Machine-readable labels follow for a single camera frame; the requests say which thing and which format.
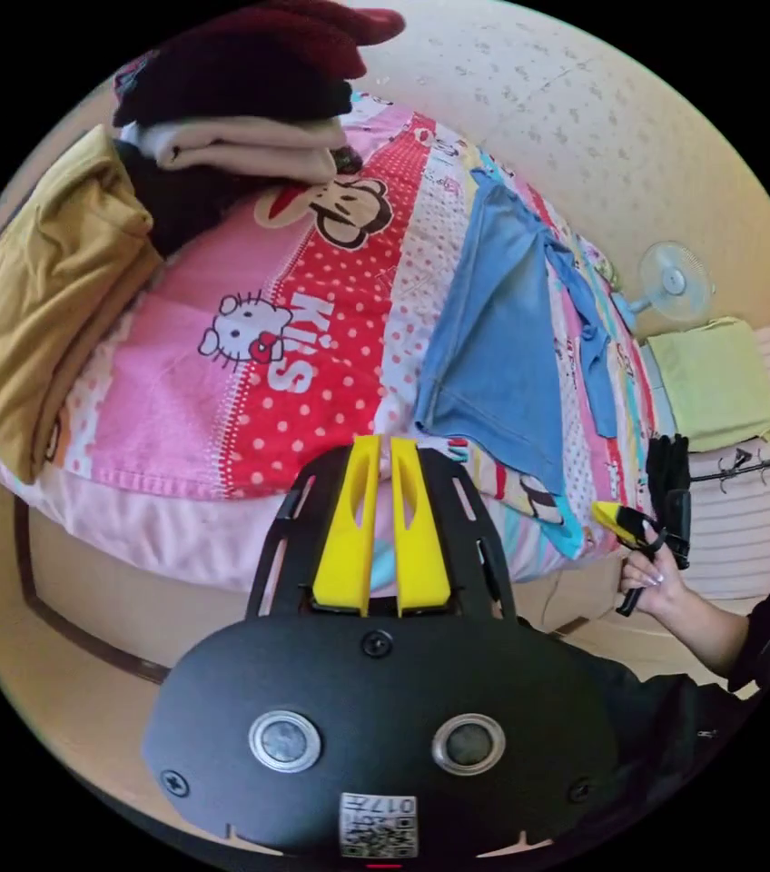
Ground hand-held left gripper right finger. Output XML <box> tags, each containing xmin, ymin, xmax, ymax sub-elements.
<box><xmin>390</xmin><ymin>437</ymin><xmax>452</xmax><ymax>612</ymax></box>

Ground person's body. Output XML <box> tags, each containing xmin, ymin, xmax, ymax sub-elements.
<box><xmin>518</xmin><ymin>517</ymin><xmax>770</xmax><ymax>839</ymax></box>

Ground black coat rack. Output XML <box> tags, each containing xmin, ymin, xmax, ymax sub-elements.
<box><xmin>689</xmin><ymin>438</ymin><xmax>770</xmax><ymax>493</ymax></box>

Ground bed with printed quilt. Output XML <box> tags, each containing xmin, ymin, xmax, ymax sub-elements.
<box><xmin>0</xmin><ymin>88</ymin><xmax>666</xmax><ymax>686</ymax></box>

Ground mustard yellow pillow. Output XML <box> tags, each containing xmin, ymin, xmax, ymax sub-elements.
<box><xmin>0</xmin><ymin>124</ymin><xmax>163</xmax><ymax>486</ymax></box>

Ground light green covered box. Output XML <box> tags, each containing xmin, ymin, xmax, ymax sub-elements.
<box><xmin>642</xmin><ymin>315</ymin><xmax>770</xmax><ymax>455</ymax></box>

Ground person's right forearm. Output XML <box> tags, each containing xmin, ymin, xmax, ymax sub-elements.
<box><xmin>669</xmin><ymin>590</ymin><xmax>758</xmax><ymax>684</ymax></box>

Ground pile of clothes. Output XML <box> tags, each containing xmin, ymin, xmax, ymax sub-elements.
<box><xmin>111</xmin><ymin>0</ymin><xmax>407</xmax><ymax>259</ymax></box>

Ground white standing fan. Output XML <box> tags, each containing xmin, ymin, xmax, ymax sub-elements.
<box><xmin>628</xmin><ymin>240</ymin><xmax>718</xmax><ymax>325</ymax></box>

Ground person's right hand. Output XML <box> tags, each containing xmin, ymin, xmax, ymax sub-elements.
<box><xmin>620</xmin><ymin>543</ymin><xmax>694</xmax><ymax>619</ymax></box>

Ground blue jeans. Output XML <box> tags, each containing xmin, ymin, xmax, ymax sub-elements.
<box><xmin>414</xmin><ymin>168</ymin><xmax>622</xmax><ymax>500</ymax></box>

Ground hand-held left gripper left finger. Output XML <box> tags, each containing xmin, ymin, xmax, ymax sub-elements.
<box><xmin>311</xmin><ymin>435</ymin><xmax>381</xmax><ymax>609</ymax></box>

